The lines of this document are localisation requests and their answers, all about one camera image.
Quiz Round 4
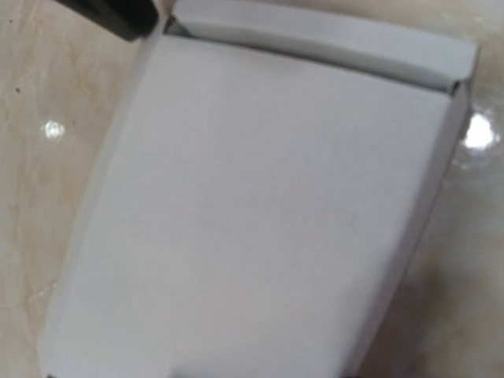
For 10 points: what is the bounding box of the white paper box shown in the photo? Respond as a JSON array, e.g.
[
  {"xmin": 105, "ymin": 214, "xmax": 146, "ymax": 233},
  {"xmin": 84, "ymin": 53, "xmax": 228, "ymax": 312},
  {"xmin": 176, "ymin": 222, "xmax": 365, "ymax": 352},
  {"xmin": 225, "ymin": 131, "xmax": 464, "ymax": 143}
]
[{"xmin": 39, "ymin": 1, "xmax": 479, "ymax": 377}]

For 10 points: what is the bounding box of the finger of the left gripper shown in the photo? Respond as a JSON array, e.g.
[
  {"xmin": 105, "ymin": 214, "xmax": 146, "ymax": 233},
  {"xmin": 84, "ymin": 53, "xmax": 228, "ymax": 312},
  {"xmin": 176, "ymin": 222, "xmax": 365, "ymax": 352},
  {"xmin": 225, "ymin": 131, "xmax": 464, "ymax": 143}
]
[{"xmin": 57, "ymin": 0, "xmax": 159, "ymax": 42}]

